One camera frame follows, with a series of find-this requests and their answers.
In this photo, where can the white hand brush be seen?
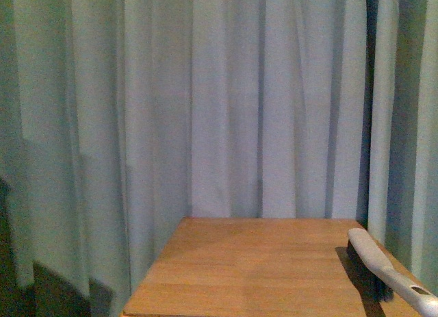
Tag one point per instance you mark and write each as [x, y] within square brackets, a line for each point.
[373, 264]

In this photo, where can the pale green curtain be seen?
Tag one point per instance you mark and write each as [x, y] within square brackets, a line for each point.
[120, 117]

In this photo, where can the wooden nightstand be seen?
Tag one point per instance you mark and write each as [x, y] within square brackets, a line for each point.
[260, 267]

